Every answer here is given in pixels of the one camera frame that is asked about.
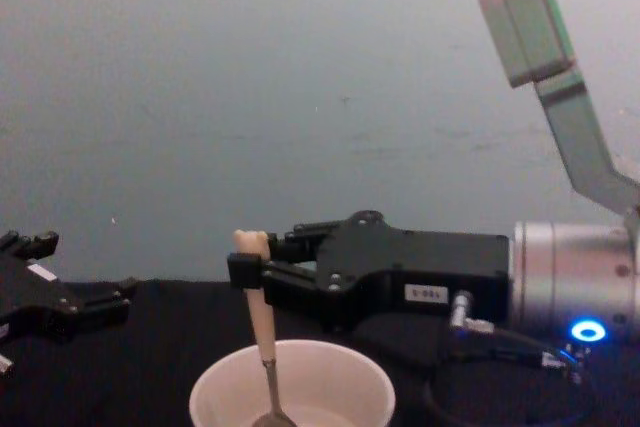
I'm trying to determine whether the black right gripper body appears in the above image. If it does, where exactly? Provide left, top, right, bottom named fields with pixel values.
left=316, top=210, right=513, bottom=334

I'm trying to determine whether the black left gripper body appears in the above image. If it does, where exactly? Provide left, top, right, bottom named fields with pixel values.
left=0, top=229, right=87, bottom=346

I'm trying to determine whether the spoon with cream handle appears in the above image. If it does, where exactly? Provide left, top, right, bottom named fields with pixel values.
left=232, top=228, right=302, bottom=427

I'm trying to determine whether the black table cloth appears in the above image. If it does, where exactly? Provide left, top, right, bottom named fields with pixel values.
left=0, top=275, right=640, bottom=427

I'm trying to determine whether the white cup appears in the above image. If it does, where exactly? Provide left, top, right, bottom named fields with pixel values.
left=188, top=338, right=398, bottom=427

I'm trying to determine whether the thin dark right gripper cable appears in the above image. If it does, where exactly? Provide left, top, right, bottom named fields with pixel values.
left=449, top=290, right=587, bottom=389

